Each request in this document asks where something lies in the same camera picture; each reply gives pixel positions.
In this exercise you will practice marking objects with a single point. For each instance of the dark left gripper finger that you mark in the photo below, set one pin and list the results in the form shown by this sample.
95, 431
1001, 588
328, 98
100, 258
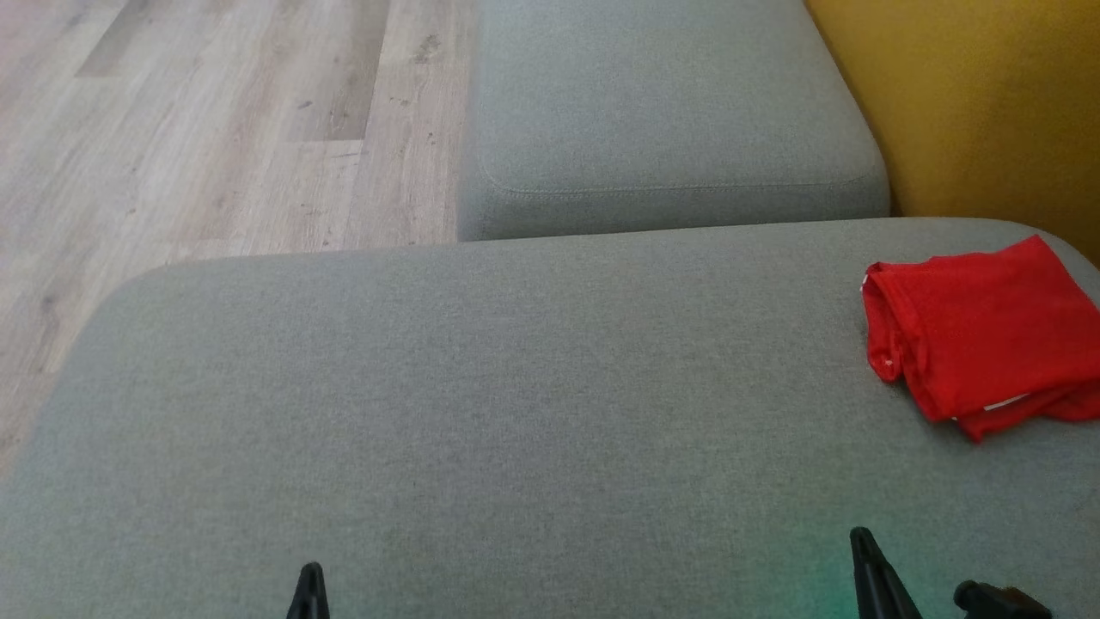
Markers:
310, 597

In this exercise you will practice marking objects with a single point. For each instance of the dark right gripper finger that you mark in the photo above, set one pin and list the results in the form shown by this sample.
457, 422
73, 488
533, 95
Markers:
878, 585

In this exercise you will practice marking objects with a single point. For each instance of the red shorts with white lining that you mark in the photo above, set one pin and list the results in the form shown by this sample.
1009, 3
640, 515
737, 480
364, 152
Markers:
980, 327

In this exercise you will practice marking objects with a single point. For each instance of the large grey seat cushion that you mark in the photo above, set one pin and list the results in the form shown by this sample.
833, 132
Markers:
516, 413

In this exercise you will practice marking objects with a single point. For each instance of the large yellow sofa back cushion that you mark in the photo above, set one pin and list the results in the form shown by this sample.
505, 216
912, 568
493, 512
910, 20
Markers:
988, 103

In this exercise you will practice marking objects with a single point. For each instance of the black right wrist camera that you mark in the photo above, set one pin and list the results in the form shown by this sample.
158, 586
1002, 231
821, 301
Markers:
1001, 602

